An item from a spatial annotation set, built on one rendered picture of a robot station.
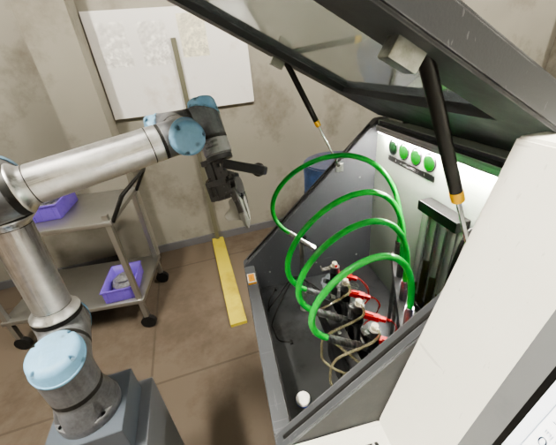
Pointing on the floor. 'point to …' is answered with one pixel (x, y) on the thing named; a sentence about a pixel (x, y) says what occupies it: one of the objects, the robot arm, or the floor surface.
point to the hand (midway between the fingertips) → (249, 222)
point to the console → (492, 296)
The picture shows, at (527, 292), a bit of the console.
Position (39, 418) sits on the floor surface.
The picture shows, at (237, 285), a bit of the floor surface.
